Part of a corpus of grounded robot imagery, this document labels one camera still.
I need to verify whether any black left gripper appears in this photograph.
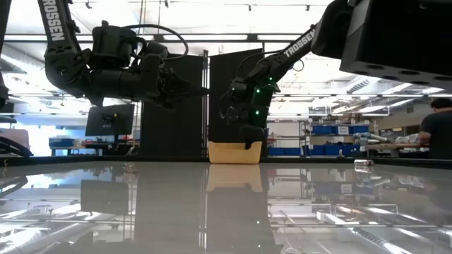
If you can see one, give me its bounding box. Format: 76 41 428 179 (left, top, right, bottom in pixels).
88 20 209 109

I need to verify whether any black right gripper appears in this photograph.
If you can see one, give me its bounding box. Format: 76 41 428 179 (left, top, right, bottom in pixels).
220 77 275 150

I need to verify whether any yellow plastic bin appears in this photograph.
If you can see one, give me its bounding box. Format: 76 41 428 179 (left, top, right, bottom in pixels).
207 140 263 165

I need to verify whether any black folding divider screen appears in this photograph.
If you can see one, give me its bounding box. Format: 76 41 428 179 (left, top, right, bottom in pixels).
140 48 268 159

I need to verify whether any metal shelf rack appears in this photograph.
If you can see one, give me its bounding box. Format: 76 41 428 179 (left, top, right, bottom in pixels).
299 119 376 158

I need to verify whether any white glossy work sheet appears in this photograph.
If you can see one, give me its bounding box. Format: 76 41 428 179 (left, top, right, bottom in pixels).
0 161 452 254

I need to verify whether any black background monitor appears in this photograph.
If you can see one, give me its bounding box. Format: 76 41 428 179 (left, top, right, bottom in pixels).
84 104 136 138

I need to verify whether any dark background desk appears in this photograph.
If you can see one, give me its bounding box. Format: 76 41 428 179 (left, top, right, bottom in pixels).
49 140 141 157

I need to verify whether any blue storage box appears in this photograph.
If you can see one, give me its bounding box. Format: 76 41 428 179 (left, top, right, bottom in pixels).
48 136 76 149

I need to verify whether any wooden workbench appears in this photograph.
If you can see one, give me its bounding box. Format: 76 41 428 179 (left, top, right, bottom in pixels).
365 142 423 151

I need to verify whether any person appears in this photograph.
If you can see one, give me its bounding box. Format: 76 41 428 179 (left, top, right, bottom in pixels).
417 97 452 160

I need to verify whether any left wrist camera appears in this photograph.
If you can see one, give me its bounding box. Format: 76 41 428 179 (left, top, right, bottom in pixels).
143 40 170 60

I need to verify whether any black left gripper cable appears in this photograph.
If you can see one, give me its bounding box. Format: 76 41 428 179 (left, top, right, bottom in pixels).
121 23 190 61

